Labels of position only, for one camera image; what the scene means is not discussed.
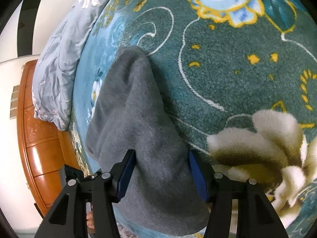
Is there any grey daisy print duvet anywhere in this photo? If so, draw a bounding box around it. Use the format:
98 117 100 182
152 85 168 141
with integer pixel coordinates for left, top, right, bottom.
32 0 109 131

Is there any blue floral plush blanket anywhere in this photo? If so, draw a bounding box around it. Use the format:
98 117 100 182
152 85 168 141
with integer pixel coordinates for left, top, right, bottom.
72 0 316 237

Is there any person's left hand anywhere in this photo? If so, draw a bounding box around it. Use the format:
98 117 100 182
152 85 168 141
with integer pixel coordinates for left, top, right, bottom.
87 211 95 229

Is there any wooden headboard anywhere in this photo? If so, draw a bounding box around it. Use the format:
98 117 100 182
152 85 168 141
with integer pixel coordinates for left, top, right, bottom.
17 60 79 217

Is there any dark grey sweatshirt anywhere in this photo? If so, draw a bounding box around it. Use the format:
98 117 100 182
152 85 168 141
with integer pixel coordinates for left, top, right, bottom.
86 46 209 237

